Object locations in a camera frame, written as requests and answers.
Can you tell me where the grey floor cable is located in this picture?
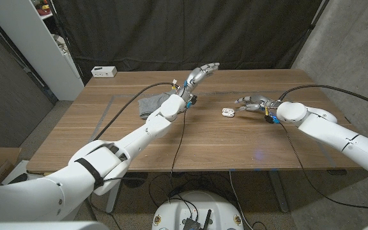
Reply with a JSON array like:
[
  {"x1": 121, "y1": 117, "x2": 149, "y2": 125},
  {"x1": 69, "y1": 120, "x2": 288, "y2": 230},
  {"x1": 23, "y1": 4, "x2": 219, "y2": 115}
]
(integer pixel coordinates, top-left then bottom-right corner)
[{"x1": 228, "y1": 171, "x2": 254, "y2": 230}]

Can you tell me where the white shelf cabinet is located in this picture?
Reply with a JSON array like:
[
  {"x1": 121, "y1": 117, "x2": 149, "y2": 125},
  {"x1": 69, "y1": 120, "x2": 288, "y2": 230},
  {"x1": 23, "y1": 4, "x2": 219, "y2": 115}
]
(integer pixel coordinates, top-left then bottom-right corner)
[{"x1": 0, "y1": 0, "x2": 85, "y2": 102}]

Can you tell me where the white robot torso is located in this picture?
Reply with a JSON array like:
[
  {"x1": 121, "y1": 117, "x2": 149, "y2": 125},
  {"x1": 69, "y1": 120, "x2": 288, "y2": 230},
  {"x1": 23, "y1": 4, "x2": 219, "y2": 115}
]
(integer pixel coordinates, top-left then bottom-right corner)
[{"x1": 0, "y1": 219, "x2": 368, "y2": 230}]

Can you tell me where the grey table leg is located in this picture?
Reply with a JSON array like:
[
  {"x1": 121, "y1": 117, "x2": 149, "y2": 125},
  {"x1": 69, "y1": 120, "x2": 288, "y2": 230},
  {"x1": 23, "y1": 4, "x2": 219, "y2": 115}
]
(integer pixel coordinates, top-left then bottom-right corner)
[
  {"x1": 106, "y1": 181, "x2": 123, "y2": 214},
  {"x1": 268, "y1": 171, "x2": 289, "y2": 213}
]

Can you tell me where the white power strip box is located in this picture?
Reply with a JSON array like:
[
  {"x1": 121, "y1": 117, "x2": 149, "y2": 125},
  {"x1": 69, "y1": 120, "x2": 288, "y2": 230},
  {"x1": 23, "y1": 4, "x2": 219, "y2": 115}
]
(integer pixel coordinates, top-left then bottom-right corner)
[{"x1": 91, "y1": 66, "x2": 118, "y2": 79}]

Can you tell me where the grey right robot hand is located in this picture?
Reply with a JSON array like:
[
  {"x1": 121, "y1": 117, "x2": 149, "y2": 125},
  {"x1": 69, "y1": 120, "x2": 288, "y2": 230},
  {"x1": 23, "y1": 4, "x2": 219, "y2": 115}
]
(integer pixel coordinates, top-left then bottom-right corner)
[{"x1": 234, "y1": 94, "x2": 283, "y2": 112}]

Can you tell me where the black backdrop curtain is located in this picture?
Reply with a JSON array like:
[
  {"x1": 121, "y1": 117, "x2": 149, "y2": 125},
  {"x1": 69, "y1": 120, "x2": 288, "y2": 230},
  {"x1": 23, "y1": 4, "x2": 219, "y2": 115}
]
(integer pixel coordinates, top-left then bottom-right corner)
[{"x1": 51, "y1": 0, "x2": 325, "y2": 86}]

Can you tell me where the black antenna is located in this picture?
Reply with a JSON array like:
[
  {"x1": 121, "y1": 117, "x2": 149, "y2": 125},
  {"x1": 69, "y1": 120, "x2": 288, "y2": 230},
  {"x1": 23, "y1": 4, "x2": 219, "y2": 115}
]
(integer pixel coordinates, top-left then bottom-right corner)
[{"x1": 204, "y1": 209, "x2": 213, "y2": 230}]

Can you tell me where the black electronics module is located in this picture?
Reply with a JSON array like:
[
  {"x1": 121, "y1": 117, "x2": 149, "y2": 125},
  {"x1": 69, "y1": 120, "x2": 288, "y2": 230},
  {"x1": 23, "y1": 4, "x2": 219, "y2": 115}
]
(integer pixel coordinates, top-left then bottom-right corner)
[{"x1": 182, "y1": 217, "x2": 203, "y2": 230}]

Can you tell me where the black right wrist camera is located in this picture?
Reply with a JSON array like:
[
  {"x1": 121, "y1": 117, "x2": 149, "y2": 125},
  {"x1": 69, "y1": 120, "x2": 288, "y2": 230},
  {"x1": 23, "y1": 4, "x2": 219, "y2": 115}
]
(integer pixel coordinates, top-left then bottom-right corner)
[{"x1": 264, "y1": 113, "x2": 280, "y2": 125}]

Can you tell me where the black round floor fan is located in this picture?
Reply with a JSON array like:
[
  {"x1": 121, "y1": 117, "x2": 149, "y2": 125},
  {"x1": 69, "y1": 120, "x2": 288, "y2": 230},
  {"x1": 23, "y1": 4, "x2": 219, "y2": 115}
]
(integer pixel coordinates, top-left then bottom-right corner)
[{"x1": 122, "y1": 172, "x2": 149, "y2": 188}]

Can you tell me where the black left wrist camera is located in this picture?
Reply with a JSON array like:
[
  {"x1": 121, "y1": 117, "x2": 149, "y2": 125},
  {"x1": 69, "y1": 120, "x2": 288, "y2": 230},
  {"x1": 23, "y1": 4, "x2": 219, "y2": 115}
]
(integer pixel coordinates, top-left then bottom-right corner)
[{"x1": 186, "y1": 95, "x2": 199, "y2": 109}]

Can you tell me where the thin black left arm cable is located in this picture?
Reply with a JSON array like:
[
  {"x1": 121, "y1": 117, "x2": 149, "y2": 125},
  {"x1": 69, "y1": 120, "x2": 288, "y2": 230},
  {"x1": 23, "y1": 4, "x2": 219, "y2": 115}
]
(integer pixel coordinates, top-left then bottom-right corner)
[{"x1": 88, "y1": 108, "x2": 188, "y2": 230}]

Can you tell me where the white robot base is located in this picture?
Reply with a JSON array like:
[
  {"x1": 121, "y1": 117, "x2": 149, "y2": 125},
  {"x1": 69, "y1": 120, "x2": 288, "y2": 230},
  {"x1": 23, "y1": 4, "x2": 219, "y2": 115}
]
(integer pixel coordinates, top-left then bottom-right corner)
[{"x1": 151, "y1": 190, "x2": 245, "y2": 230}]

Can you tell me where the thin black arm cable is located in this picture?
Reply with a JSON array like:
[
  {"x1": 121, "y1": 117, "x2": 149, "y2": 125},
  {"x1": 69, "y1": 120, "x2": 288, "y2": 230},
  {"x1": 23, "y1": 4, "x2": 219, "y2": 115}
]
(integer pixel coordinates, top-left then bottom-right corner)
[
  {"x1": 279, "y1": 123, "x2": 368, "y2": 211},
  {"x1": 88, "y1": 108, "x2": 188, "y2": 230}
]

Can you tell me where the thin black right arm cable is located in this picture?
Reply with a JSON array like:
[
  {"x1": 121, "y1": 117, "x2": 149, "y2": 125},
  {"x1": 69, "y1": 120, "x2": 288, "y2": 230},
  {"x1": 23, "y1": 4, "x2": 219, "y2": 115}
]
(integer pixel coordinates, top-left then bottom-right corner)
[{"x1": 279, "y1": 123, "x2": 368, "y2": 211}]

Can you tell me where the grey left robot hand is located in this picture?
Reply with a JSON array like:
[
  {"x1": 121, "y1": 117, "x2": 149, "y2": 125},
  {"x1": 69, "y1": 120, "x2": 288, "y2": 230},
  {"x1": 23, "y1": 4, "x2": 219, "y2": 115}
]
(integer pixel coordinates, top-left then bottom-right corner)
[{"x1": 177, "y1": 62, "x2": 220, "y2": 103}]

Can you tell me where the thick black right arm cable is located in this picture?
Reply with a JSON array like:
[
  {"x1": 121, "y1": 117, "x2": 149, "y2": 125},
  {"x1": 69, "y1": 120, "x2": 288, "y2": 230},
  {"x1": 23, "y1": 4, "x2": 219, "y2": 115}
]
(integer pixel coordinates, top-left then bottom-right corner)
[{"x1": 278, "y1": 84, "x2": 368, "y2": 112}]

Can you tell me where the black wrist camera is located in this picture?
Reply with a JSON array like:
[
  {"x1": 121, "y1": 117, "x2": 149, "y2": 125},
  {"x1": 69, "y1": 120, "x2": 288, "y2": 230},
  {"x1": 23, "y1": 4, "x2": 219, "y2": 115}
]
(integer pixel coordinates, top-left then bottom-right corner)
[
  {"x1": 264, "y1": 113, "x2": 280, "y2": 125},
  {"x1": 186, "y1": 95, "x2": 199, "y2": 109}
]

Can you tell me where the white shelf clutter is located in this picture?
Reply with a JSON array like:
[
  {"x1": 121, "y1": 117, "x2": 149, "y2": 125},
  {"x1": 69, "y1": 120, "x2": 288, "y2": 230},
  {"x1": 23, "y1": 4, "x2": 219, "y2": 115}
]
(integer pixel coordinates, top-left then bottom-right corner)
[{"x1": 52, "y1": 33, "x2": 72, "y2": 55}]

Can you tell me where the grey folded cloth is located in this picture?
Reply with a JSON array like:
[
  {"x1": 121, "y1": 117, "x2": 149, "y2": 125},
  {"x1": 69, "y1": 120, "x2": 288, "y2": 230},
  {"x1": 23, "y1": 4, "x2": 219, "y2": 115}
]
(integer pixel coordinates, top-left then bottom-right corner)
[{"x1": 138, "y1": 91, "x2": 174, "y2": 119}]

